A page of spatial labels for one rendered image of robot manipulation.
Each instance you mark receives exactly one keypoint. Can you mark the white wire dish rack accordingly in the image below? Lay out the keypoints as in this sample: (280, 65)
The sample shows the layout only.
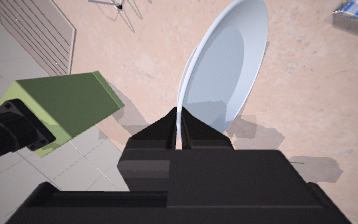
(119, 5)

